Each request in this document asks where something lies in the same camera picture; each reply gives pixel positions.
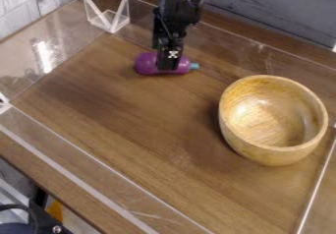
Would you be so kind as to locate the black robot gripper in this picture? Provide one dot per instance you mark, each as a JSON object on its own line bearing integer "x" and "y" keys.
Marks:
{"x": 174, "y": 15}

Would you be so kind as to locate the purple toy eggplant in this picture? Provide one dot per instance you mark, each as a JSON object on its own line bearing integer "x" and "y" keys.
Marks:
{"x": 146, "y": 65}

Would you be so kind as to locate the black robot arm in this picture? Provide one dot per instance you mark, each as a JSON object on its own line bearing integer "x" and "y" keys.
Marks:
{"x": 174, "y": 16}

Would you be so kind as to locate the brown wooden bowl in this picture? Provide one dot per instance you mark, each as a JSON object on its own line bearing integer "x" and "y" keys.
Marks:
{"x": 273, "y": 119}

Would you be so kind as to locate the clear acrylic corner bracket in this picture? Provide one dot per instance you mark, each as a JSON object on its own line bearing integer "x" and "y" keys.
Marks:
{"x": 109, "y": 20}

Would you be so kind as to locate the clear acrylic tray wall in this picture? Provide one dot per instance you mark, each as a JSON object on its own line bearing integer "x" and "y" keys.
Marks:
{"x": 126, "y": 146}

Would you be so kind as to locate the black clamp with cable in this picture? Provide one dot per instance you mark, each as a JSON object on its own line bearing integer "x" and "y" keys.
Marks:
{"x": 41, "y": 223}

